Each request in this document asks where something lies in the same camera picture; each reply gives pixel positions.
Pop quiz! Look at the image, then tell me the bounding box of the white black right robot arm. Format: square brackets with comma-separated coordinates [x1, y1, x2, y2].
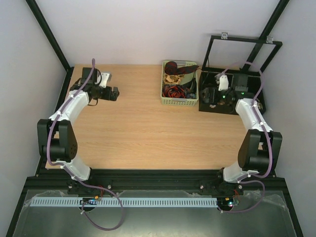
[215, 73, 282, 194]

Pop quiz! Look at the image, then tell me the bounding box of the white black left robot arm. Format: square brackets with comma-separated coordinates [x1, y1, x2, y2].
[37, 67, 119, 181]

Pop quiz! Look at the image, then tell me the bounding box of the black tie storage box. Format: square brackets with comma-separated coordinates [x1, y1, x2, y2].
[198, 68, 261, 115]

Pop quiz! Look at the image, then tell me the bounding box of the black folded tie in basket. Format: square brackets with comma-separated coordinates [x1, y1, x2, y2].
[182, 77, 197, 94]

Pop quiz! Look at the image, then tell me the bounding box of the light green plastic basket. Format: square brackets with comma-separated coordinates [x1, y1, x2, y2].
[160, 60, 199, 107]

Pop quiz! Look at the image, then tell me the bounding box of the red navy striped tie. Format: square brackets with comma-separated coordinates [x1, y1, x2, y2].
[162, 84, 186, 98]

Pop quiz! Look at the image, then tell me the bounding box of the beige patterned tie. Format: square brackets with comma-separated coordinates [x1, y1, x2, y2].
[163, 74, 185, 84]

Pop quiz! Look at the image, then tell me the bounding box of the dark red rolled tie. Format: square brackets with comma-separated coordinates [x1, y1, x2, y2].
[164, 61, 199, 76]

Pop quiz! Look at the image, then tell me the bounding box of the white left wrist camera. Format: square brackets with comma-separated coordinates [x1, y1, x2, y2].
[97, 72, 112, 88]

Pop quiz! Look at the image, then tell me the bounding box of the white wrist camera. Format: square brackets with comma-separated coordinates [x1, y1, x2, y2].
[215, 74, 229, 91]
[97, 72, 112, 88]

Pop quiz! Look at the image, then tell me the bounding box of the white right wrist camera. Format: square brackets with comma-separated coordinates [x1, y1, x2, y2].
[215, 74, 229, 91]

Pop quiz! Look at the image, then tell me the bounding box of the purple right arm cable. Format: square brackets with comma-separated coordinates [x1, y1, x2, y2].
[219, 61, 274, 214]

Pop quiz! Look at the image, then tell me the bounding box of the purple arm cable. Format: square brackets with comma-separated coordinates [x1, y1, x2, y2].
[219, 61, 274, 214]
[46, 58, 124, 231]

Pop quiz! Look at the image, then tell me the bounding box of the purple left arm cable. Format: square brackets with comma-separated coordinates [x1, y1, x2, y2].
[46, 58, 124, 231]

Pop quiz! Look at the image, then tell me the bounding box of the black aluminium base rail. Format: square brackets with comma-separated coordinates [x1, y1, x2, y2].
[23, 169, 287, 196]

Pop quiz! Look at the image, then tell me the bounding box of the black left frame post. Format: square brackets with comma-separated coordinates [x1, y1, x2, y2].
[25, 0, 72, 72]

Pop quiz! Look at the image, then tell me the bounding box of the black frame post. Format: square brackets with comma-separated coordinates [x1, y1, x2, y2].
[247, 0, 290, 72]
[25, 0, 72, 72]

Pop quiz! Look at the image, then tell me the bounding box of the black right frame post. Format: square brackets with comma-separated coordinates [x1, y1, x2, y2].
[247, 0, 290, 72]

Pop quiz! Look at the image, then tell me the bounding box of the light blue slotted cable duct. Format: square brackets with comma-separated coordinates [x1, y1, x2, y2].
[30, 197, 218, 208]

